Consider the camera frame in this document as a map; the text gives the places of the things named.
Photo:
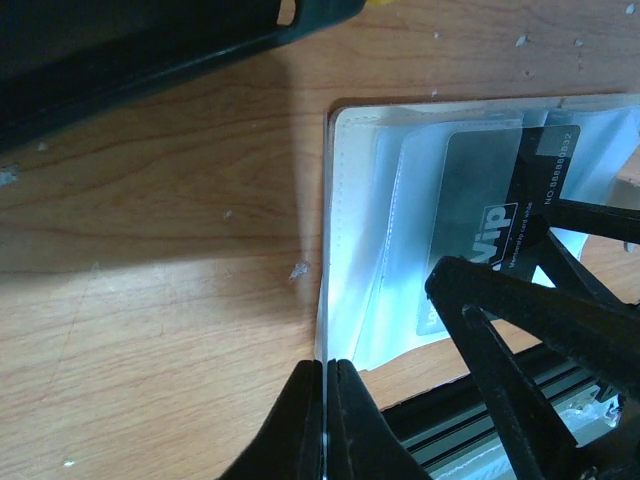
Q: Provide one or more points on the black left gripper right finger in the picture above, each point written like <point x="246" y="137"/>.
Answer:
<point x="360" y="443"/>

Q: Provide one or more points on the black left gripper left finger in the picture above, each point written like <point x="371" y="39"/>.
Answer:
<point x="289" y="443"/>

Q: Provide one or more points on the black vip card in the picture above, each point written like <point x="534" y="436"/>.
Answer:
<point x="497" y="186"/>

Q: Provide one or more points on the black bin with red cards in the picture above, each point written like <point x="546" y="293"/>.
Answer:
<point x="63" y="61"/>

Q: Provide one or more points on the black aluminium table frame rail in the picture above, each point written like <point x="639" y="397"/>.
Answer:
<point x="534" y="415"/>

